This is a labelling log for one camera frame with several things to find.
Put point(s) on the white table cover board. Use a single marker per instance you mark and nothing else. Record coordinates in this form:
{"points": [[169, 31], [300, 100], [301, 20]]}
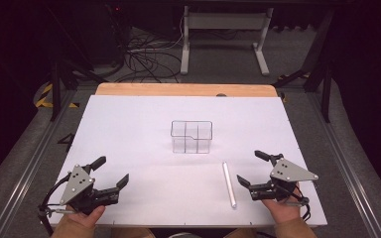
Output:
{"points": [[139, 139]]}

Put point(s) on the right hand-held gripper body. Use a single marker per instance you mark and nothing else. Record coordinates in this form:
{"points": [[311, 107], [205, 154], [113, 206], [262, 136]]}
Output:
{"points": [[289, 173]]}

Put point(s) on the white pen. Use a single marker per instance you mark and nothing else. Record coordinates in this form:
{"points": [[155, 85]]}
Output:
{"points": [[229, 185]]}

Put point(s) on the black triangular bracket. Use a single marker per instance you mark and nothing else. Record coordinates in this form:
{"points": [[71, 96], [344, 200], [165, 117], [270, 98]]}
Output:
{"points": [[67, 140]]}

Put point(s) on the person's left hand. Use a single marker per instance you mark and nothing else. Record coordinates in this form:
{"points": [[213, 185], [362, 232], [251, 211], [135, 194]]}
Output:
{"points": [[84, 218]]}

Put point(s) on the clear plastic divided container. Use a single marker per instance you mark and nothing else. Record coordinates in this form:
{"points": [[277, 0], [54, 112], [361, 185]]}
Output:
{"points": [[191, 137]]}

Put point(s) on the black metal stand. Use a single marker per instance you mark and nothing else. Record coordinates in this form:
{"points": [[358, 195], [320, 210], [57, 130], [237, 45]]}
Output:
{"points": [[324, 72], [57, 92]]}

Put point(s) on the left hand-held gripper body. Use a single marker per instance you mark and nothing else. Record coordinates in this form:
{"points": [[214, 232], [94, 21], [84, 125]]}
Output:
{"points": [[79, 190]]}

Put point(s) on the aluminium floor rail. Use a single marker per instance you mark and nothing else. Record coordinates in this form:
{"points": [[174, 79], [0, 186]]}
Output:
{"points": [[29, 168], [347, 172]]}

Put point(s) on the yellow black hazard tape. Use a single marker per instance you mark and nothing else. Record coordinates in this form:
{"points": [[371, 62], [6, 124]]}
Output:
{"points": [[44, 95]]}

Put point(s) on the white desk frame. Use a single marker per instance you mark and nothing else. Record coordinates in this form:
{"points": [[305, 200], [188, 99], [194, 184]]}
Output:
{"points": [[225, 21]]}

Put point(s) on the person's right hand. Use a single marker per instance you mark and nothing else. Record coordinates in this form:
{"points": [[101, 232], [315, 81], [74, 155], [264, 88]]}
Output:
{"points": [[284, 210]]}

